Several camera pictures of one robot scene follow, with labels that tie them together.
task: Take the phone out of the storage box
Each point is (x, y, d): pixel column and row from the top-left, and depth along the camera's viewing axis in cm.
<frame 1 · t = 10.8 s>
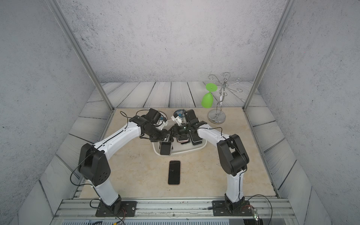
left hand: (169, 140, 83), fingers open
right hand: (166, 134, 84), fingers closed
white storage tray: (177, 147, 97), point 2 cm above the table
small blue white dish: (180, 112, 116), point 4 cm above the table
green plastic wine glass: (207, 99, 97), point 24 cm above the table
phone with pink case: (174, 176, 86), on the table

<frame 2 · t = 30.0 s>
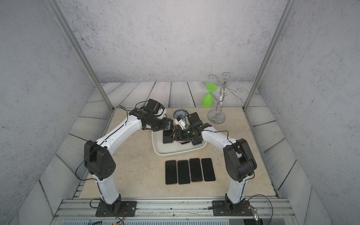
left hand: (171, 127, 85), fingers open
right hand: (171, 138, 83), fingers open
phone pink case: (183, 172, 87), on the table
phone dark case: (208, 172, 85), point 3 cm above the table
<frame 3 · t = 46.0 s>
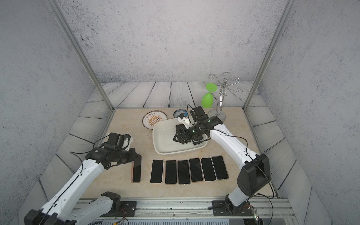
left hand: (140, 156, 78), fingers closed
right hand: (179, 138, 76), fingers open
round plate with red rim: (151, 117, 117), on the table
phone pink case 3: (133, 169, 74), point 15 cm above the table
phone dark case 2: (157, 171, 87), point 2 cm above the table
phone clear case: (217, 167, 91), on the table
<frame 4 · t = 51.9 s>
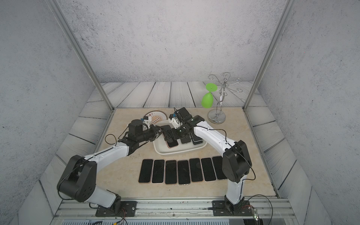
left hand: (167, 129, 83), fingers closed
right hand: (172, 136, 83), fingers open
phone pink case 3: (145, 176, 86), on the table
